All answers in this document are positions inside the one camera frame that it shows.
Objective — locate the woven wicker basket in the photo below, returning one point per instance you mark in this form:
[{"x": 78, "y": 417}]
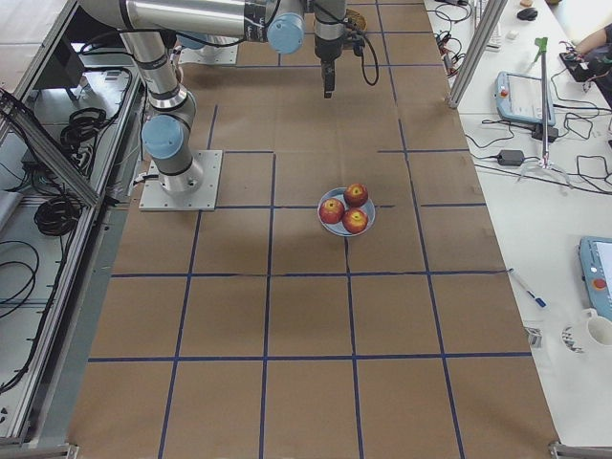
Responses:
[{"x": 357, "y": 19}]

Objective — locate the red apple top plate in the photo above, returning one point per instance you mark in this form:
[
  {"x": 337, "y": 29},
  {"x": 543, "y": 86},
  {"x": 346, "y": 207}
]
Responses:
[{"x": 355, "y": 195}]

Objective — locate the red apple plate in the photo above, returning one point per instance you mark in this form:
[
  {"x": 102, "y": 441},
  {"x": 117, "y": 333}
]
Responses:
[
  {"x": 355, "y": 195},
  {"x": 331, "y": 211},
  {"x": 355, "y": 220}
]

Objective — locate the red apple left plate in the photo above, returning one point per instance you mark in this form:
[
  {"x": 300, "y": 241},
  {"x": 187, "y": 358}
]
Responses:
[{"x": 331, "y": 211}]

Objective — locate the red apple front plate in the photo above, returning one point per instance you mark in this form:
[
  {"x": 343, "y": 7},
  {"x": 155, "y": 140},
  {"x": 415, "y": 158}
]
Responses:
[{"x": 355, "y": 220}]

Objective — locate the light blue plate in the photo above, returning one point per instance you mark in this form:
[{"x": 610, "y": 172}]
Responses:
[{"x": 338, "y": 229}]

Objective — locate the blue teach pendant upper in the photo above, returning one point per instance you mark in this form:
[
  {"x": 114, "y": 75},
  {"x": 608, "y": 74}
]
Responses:
[{"x": 518, "y": 98}]

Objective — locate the blue teach pendant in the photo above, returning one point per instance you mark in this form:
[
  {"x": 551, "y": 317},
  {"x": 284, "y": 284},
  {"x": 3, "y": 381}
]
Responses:
[
  {"x": 518, "y": 98},
  {"x": 595, "y": 260}
]

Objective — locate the black power adapter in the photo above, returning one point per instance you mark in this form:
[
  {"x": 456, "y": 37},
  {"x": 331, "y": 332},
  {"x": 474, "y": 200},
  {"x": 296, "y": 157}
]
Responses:
[{"x": 510, "y": 157}]

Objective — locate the black computer mouse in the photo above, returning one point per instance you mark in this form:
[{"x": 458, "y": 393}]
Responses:
[{"x": 527, "y": 14}]

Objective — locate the long reacher grabber tool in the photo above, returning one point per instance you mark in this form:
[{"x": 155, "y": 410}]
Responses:
[{"x": 544, "y": 164}]

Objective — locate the brown paper table cover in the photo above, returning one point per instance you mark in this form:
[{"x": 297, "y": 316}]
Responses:
[{"x": 253, "y": 332}]

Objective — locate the blue white pen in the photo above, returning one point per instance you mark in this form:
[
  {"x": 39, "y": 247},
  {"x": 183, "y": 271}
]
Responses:
[{"x": 537, "y": 299}]

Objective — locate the blue teach pendant lower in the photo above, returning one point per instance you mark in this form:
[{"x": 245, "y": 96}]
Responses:
[{"x": 595, "y": 260}]

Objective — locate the small checker marker cube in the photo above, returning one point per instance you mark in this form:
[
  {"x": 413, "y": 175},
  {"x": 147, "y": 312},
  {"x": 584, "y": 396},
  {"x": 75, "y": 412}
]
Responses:
[{"x": 534, "y": 337}]

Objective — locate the white ceramic mug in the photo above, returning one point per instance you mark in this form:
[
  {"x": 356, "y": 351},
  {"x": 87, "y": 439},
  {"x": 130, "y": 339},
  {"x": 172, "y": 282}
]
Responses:
[{"x": 591, "y": 333}]

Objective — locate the aluminium frame post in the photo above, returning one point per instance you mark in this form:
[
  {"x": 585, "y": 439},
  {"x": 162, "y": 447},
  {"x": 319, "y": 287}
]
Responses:
[{"x": 489, "y": 19}]

